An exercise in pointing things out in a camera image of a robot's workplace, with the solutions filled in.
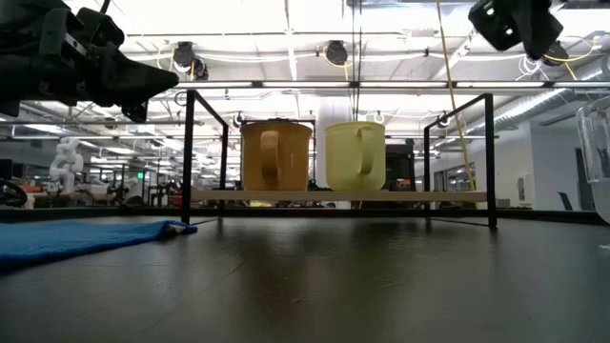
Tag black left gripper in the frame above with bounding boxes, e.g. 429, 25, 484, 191
0, 0, 180, 124

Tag orange mug with dark rim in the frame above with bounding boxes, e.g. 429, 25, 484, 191
239, 120, 315, 192

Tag pale yellow mug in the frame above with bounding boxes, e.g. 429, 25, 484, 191
325, 120, 387, 192

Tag clear glass cup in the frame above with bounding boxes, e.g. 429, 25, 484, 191
575, 96, 610, 225

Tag overhead led light bar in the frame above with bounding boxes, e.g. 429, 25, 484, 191
173, 79, 610, 91

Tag blue cloth towel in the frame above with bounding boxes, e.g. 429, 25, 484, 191
0, 218, 199, 273

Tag black cabinet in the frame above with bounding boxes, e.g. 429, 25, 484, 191
384, 140, 416, 192

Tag black ceiling cable reel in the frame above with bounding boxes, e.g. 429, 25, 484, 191
322, 39, 350, 68
541, 41, 571, 67
172, 41, 210, 81

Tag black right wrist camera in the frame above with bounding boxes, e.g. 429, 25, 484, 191
468, 0, 525, 52

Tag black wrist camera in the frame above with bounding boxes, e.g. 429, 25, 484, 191
75, 7, 126, 49
468, 0, 525, 52

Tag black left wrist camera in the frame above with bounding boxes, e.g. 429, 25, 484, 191
75, 7, 126, 49

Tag yellow hanging cable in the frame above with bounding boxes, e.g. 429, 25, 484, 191
436, 0, 478, 194

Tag wooden shelf with black frame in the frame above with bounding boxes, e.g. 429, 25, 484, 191
180, 89, 499, 229

